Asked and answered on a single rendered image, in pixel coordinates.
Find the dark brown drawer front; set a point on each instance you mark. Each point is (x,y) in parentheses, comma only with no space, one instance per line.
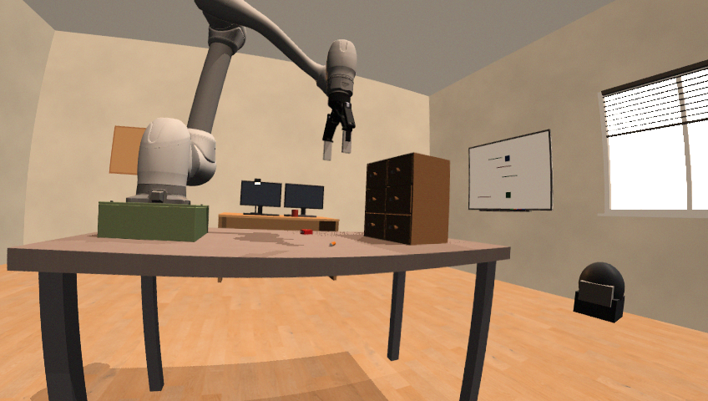
(398,228)
(399,199)
(378,178)
(376,199)
(375,225)
(402,173)

